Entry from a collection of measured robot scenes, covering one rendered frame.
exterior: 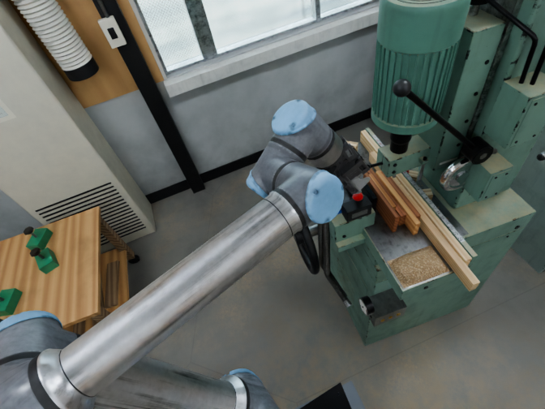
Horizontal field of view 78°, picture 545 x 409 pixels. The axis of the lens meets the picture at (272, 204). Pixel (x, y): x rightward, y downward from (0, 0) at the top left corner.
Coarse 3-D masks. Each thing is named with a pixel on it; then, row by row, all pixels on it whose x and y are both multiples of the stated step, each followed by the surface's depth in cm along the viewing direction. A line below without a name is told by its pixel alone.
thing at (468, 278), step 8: (376, 168) 119; (400, 184) 110; (416, 208) 103; (424, 216) 101; (424, 224) 100; (432, 224) 99; (424, 232) 101; (432, 232) 97; (432, 240) 98; (440, 240) 95; (440, 248) 95; (448, 248) 93; (448, 256) 93; (456, 256) 91; (448, 264) 94; (456, 264) 90; (464, 264) 90; (456, 272) 92; (464, 272) 88; (464, 280) 89; (472, 280) 86; (472, 288) 88
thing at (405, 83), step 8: (400, 80) 66; (408, 80) 66; (400, 88) 65; (408, 88) 65; (400, 96) 66; (408, 96) 68; (416, 96) 69; (416, 104) 71; (424, 104) 71; (432, 112) 73; (440, 120) 76; (448, 128) 79; (456, 136) 82; (464, 136) 83; (464, 144) 90; (472, 144) 86; (480, 144) 87; (488, 144) 87; (464, 152) 90; (472, 152) 88; (480, 152) 86; (488, 152) 88; (496, 152) 92; (472, 160) 89; (480, 160) 89
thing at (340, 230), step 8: (360, 192) 108; (336, 216) 103; (368, 216) 102; (336, 224) 102; (344, 224) 101; (352, 224) 103; (360, 224) 104; (368, 224) 106; (336, 232) 103; (344, 232) 105; (352, 232) 106; (360, 232) 108; (336, 240) 107
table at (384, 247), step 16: (368, 160) 124; (384, 224) 106; (352, 240) 108; (368, 240) 105; (384, 240) 102; (400, 240) 101; (416, 240) 100; (384, 256) 99; (384, 272) 100; (448, 272) 93; (400, 288) 93; (416, 288) 93
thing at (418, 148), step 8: (416, 136) 104; (416, 144) 102; (424, 144) 101; (384, 152) 102; (392, 152) 101; (408, 152) 100; (416, 152) 100; (424, 152) 101; (376, 160) 107; (384, 160) 101; (392, 160) 99; (400, 160) 100; (408, 160) 101; (416, 160) 102; (384, 168) 103; (392, 168) 102; (400, 168) 103; (408, 168) 104
